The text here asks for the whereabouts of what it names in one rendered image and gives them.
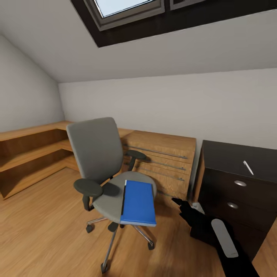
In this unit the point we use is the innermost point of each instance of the swivel chair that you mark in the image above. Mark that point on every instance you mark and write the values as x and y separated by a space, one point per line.
98 152

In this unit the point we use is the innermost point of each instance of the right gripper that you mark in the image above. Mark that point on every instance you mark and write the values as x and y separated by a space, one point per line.
187 212

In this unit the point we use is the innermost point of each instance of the desk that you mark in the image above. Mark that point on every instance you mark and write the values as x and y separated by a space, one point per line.
229 159

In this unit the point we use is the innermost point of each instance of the folder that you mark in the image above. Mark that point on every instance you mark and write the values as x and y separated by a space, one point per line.
138 204

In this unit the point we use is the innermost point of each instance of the cabinet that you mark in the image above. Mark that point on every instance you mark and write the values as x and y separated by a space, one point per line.
169 161
250 207

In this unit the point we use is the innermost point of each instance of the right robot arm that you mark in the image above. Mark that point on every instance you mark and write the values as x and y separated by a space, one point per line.
232 256

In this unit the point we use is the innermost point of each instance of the fixed window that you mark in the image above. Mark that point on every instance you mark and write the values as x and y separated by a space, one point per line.
116 21

